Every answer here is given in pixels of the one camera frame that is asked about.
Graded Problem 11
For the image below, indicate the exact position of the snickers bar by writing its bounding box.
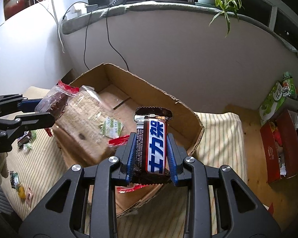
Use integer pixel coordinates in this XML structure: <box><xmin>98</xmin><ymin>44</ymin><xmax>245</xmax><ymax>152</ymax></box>
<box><xmin>132</xmin><ymin>106</ymin><xmax>173</xmax><ymax>185</ymax></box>
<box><xmin>17</xmin><ymin>131</ymin><xmax>32</xmax><ymax>148</ymax></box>

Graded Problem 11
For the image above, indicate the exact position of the clear bag of bread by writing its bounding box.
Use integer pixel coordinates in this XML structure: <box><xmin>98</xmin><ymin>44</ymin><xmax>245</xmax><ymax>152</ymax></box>
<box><xmin>53</xmin><ymin>85</ymin><xmax>129</xmax><ymax>167</ymax></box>

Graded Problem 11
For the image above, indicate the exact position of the green wrapped candy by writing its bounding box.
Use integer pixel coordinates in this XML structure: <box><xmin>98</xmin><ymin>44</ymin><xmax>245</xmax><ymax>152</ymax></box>
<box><xmin>23</xmin><ymin>130</ymin><xmax>37</xmax><ymax>153</ymax></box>

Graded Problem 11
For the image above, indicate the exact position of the striped yellow mattress cover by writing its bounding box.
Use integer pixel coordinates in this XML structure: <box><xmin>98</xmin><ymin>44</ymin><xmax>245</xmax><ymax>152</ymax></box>
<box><xmin>1</xmin><ymin>85</ymin><xmax>247</xmax><ymax>237</ymax></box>

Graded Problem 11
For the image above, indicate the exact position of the yellow green snack packet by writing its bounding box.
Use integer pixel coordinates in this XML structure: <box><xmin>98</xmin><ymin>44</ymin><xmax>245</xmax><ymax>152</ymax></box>
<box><xmin>10</xmin><ymin>170</ymin><xmax>26</xmax><ymax>200</ymax></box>

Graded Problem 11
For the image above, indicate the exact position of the cardboard box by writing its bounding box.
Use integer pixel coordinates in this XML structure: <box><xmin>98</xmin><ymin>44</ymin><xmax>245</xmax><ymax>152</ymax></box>
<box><xmin>52</xmin><ymin>63</ymin><xmax>205</xmax><ymax>219</ymax></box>

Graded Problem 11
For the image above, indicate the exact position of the pink candy packet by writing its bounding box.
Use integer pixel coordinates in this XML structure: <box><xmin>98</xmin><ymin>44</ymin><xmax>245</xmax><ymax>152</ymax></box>
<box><xmin>25</xmin><ymin>187</ymin><xmax>33</xmax><ymax>207</ymax></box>

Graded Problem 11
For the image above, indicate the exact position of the red box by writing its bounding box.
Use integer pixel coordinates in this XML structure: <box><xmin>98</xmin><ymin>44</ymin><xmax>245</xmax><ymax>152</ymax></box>
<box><xmin>260</xmin><ymin>110</ymin><xmax>298</xmax><ymax>184</ymax></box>

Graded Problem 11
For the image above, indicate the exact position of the green snack bag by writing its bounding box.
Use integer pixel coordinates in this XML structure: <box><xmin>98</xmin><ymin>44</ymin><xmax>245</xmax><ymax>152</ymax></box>
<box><xmin>258</xmin><ymin>71</ymin><xmax>298</xmax><ymax>126</ymax></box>

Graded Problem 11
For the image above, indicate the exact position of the black cable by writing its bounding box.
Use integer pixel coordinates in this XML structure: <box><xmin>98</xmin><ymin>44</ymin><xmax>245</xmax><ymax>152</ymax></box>
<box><xmin>62</xmin><ymin>0</ymin><xmax>142</xmax><ymax>71</ymax></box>

